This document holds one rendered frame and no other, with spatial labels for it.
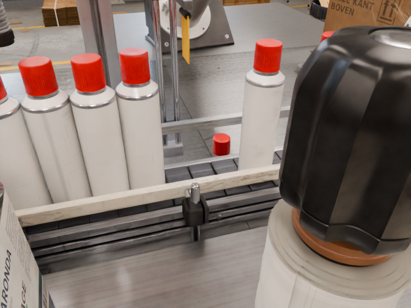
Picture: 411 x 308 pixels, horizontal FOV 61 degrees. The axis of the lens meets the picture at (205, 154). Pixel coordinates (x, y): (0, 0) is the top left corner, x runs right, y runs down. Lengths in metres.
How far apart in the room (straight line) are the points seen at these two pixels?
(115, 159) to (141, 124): 0.06
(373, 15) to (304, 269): 0.76
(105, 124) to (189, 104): 0.45
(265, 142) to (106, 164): 0.21
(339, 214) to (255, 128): 0.32
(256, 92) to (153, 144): 0.15
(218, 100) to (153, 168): 0.43
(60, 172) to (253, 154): 0.26
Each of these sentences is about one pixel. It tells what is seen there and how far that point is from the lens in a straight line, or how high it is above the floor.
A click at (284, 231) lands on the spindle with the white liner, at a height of 1.07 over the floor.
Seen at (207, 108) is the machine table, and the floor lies 0.83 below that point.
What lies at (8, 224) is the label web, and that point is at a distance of 0.26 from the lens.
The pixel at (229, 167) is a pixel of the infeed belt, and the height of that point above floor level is 0.88.
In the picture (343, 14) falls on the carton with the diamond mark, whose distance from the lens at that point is 0.97.
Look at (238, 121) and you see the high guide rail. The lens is 0.54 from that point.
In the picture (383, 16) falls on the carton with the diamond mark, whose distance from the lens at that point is 0.89.
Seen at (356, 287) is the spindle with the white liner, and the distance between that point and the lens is 0.20.
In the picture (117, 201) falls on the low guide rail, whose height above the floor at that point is 0.91.
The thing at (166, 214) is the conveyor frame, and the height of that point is 0.88.
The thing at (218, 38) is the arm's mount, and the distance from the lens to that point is 1.25.
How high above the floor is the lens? 1.22
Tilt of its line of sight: 36 degrees down
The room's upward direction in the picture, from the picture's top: 1 degrees clockwise
